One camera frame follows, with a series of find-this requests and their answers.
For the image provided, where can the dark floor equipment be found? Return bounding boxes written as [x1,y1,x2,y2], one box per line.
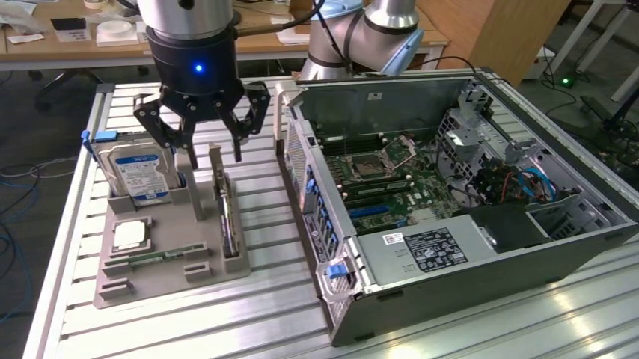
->
[578,95,639,169]

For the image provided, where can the hard disk in blue carrier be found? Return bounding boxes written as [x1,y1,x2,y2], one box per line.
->
[79,127,188,207]

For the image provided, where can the grey disk bay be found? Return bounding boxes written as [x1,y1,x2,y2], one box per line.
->
[523,192,618,242]

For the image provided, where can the installed green RAM stick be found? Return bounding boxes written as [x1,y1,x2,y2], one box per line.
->
[343,179,408,198]

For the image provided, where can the black office chair base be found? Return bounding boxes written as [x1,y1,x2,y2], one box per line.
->
[33,69,109,111]

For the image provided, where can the clear plastic bag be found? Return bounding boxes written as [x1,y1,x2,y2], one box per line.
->
[0,3,51,34]

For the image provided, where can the long black expansion slot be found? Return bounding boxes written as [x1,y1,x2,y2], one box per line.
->
[347,197,387,210]

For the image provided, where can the wooden desk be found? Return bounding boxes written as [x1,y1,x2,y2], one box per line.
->
[0,0,451,72]

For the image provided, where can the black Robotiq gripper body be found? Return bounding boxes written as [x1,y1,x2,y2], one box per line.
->
[147,28,244,123]

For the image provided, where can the white box with round tape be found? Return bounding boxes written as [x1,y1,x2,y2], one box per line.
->
[95,20,140,48]

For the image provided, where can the blue data wire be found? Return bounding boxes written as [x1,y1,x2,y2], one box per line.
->
[518,168,558,205]

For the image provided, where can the black graphics card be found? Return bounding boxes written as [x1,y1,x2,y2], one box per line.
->
[207,142,240,260]

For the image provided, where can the white papers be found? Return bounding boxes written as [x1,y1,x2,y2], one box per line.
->
[276,26,312,45]

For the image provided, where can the green motherboard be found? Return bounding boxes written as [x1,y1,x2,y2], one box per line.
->
[319,126,483,230]

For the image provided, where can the blue expansion slot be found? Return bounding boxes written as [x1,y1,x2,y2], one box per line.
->
[348,206,391,222]

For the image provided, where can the wooden cabinet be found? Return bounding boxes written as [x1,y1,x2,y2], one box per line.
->
[419,0,574,87]

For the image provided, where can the silver CPU chip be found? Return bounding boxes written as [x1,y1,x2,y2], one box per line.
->
[112,221,151,251]

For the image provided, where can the grey power supply unit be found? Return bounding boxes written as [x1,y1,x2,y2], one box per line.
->
[355,215,500,296]

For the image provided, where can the black and white box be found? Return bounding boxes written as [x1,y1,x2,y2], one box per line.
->
[49,17,92,43]

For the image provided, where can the loose green RAM stick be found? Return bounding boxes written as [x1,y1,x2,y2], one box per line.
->
[128,249,188,265]

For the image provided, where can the dark grey open PC case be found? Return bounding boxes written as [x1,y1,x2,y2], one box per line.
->
[272,67,639,348]

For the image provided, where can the metal socket cover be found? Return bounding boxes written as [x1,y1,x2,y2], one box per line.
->
[379,133,419,162]

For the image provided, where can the grey floor cable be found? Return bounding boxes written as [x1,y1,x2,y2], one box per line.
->
[0,156,76,180]

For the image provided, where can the grey card retainer flap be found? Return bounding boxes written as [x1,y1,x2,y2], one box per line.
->
[272,81,304,150]

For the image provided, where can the perforated metal drive cage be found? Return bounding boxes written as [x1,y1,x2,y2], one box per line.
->
[436,108,506,177]

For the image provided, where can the white table frame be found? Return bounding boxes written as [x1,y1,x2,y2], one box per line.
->
[546,0,639,102]

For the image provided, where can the blue floor cable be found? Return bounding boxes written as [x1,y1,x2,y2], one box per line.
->
[0,179,41,322]

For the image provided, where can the black power cable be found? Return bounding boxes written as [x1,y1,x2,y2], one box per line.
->
[408,55,515,85]

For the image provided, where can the grey parts rack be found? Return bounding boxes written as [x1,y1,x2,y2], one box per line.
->
[92,150,252,310]

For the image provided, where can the CPU socket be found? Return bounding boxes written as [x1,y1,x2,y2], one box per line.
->
[347,151,388,181]

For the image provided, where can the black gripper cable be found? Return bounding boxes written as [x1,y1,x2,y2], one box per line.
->
[232,0,354,72]

